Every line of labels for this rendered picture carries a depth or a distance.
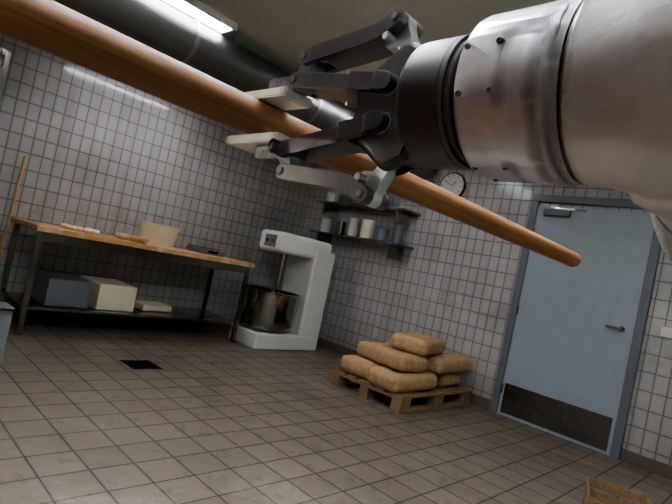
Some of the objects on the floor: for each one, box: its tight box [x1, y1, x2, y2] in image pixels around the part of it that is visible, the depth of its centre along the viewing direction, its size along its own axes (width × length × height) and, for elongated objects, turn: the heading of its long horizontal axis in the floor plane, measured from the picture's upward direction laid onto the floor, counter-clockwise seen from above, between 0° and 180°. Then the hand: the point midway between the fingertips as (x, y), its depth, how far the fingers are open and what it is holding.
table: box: [0, 217, 255, 343], centre depth 504 cm, size 220×80×90 cm, turn 40°
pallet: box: [330, 368, 472, 414], centre depth 478 cm, size 120×80×14 cm, turn 40°
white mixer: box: [228, 229, 335, 351], centre depth 592 cm, size 100×66×132 cm, turn 40°
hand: (267, 121), depth 42 cm, fingers closed on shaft, 3 cm apart
